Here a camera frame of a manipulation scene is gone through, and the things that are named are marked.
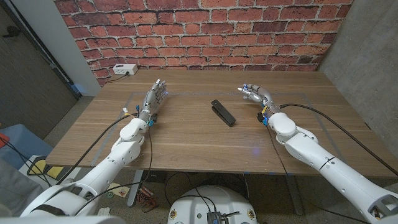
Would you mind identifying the black power strip cord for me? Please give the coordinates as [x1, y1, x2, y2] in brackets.
[105, 73, 130, 84]

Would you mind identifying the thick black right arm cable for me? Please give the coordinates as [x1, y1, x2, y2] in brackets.
[279, 103, 398, 177]

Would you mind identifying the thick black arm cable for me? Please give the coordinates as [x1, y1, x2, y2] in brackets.
[279, 103, 398, 177]
[55, 113, 139, 186]

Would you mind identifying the dark grey door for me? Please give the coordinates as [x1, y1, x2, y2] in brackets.
[0, 2, 78, 139]

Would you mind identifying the black door handle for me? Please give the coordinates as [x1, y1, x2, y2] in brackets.
[2, 25, 22, 39]

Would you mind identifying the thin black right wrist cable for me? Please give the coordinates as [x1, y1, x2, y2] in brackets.
[266, 124, 371, 224]

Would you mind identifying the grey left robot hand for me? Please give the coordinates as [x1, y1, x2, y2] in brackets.
[136, 78, 169, 123]

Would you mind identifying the black stapler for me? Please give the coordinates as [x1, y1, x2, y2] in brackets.
[211, 99, 237, 128]

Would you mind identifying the yellow paper sheet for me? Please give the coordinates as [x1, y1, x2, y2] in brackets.
[108, 182, 131, 198]

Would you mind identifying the white power strip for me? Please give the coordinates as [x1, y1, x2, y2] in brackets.
[112, 63, 139, 76]

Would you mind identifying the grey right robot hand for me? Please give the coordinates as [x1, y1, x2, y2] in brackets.
[238, 83, 282, 114]

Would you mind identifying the red wire bundle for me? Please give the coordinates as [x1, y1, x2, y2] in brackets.
[136, 185, 158, 210]

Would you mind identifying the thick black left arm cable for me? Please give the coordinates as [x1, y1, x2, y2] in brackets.
[55, 113, 139, 186]

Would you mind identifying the yellow and black floor item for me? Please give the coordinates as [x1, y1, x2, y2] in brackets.
[26, 155, 65, 180]

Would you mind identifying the red brick print backdrop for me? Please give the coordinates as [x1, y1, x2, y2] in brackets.
[54, 0, 355, 87]

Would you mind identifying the grey fabric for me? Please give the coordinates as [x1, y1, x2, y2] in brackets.
[0, 158, 44, 217]

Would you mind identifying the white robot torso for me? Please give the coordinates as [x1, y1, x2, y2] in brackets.
[167, 185, 258, 224]

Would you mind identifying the black torso cable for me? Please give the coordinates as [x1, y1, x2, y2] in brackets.
[164, 171, 218, 214]

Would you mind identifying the thin black left wrist cable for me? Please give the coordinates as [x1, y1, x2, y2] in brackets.
[74, 126, 153, 215]

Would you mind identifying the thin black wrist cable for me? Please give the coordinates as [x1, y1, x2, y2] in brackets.
[266, 124, 371, 224]
[74, 126, 153, 215]

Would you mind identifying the small grey torso module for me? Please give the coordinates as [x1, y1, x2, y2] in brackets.
[206, 211, 231, 224]

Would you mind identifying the white floor box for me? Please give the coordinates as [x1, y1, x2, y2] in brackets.
[18, 154, 81, 194]

